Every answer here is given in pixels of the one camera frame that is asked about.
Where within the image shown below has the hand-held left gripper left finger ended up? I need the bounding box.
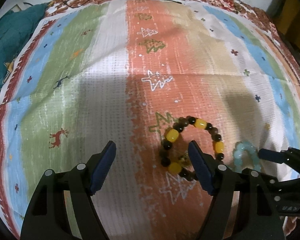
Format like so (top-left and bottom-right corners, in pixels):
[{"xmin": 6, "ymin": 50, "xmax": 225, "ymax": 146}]
[{"xmin": 20, "ymin": 141, "xmax": 117, "ymax": 240}]

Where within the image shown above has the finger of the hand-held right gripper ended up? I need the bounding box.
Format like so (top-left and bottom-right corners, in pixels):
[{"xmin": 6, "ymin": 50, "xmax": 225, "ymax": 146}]
[
  {"xmin": 258, "ymin": 148, "xmax": 292, "ymax": 164},
  {"xmin": 264, "ymin": 174, "xmax": 300, "ymax": 189}
]

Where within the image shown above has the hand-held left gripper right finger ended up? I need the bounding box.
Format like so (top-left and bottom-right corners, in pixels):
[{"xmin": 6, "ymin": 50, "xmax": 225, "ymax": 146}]
[{"xmin": 187, "ymin": 140, "xmax": 283, "ymax": 240}]

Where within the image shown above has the aqua bead bracelet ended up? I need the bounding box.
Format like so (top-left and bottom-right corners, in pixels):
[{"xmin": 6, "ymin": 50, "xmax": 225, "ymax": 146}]
[{"xmin": 232, "ymin": 141, "xmax": 263, "ymax": 173}]

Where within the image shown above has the yellow and brown bead bracelet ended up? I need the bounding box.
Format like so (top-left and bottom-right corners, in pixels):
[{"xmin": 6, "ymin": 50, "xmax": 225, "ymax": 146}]
[{"xmin": 159, "ymin": 116, "xmax": 225, "ymax": 181}]

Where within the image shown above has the striped patterned mat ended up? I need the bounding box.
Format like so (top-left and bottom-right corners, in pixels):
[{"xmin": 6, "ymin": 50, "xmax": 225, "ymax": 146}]
[{"xmin": 0, "ymin": 0, "xmax": 300, "ymax": 240}]

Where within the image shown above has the teal cloth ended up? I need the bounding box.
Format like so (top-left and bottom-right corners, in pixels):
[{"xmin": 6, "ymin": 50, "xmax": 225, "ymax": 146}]
[{"xmin": 0, "ymin": 2, "xmax": 47, "ymax": 100}]

